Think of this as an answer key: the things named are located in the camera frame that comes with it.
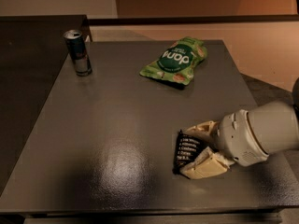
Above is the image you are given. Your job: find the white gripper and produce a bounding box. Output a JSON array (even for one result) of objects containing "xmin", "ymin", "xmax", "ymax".
[{"xmin": 179, "ymin": 109, "xmax": 269, "ymax": 179}]

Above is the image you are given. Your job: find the black rxbar chocolate wrapper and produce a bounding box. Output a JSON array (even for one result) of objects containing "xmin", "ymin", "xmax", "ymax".
[{"xmin": 173, "ymin": 131, "xmax": 207, "ymax": 175}]

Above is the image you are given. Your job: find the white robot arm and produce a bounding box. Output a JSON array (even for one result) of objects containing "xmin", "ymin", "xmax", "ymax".
[{"xmin": 175, "ymin": 79, "xmax": 299, "ymax": 179}]

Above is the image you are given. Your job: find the green snack pouch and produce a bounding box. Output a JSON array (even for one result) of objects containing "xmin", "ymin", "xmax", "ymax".
[{"xmin": 139, "ymin": 36, "xmax": 207, "ymax": 86}]

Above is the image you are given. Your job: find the red bull energy can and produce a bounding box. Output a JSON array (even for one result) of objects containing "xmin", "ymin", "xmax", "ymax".
[{"xmin": 64, "ymin": 30, "xmax": 92, "ymax": 77}]

